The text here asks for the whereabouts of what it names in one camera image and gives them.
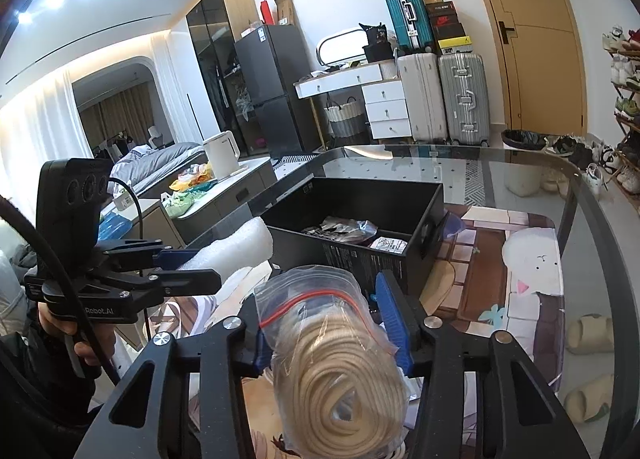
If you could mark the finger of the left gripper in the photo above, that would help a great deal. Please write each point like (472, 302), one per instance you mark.
(185, 283)
(171, 258)

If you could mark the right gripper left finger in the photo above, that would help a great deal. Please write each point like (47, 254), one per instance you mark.
(183, 398)

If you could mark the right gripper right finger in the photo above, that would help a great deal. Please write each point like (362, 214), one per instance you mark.
(517, 414)

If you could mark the white bubble wrap roll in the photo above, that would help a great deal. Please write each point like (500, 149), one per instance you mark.
(249, 246)

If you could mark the black cardboard box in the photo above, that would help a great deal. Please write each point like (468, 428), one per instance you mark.
(411, 211)

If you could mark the person's left hand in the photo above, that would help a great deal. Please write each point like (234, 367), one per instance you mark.
(105, 334)

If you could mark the beige slipper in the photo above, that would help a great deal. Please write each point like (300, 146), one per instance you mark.
(590, 334)
(591, 401)

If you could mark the grey side cabinet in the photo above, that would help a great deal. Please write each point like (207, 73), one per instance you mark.
(254, 176)

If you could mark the bed with grey blanket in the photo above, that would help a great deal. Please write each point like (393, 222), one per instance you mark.
(145, 168)

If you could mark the white electric kettle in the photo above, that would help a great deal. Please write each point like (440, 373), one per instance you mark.
(223, 154)

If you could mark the anime printed desk mat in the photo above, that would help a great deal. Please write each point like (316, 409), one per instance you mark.
(501, 270)

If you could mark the clear bag in box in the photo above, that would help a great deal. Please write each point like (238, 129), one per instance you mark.
(343, 230)

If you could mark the small white packet in box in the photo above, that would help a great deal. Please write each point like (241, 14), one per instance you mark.
(389, 245)

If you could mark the woven laundry basket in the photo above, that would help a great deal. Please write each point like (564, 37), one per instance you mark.
(346, 120)

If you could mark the black refrigerator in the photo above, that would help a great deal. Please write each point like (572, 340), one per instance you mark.
(272, 60)

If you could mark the dark glass wardrobe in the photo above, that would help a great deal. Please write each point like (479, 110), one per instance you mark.
(215, 26)

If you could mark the oval black-framed mirror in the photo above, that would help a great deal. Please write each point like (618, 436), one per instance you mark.
(341, 48)

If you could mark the white drawer desk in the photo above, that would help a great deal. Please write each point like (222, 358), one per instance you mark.
(382, 92)

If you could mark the black handbag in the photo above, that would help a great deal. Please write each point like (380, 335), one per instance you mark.
(378, 47)

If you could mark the white suitcase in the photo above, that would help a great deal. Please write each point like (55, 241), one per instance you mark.
(423, 95)

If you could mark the teal suitcase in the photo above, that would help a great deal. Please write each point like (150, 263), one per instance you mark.
(411, 26)

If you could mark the silver suitcase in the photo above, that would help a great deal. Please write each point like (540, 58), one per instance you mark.
(466, 98)

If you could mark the stacked shoe boxes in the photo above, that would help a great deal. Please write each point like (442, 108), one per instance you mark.
(449, 33)

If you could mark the wooden shoe rack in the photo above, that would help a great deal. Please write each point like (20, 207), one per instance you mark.
(622, 160)

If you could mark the wooden door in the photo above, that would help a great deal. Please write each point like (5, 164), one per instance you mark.
(540, 64)

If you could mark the black camera module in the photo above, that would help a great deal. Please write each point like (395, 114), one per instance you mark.
(71, 193)

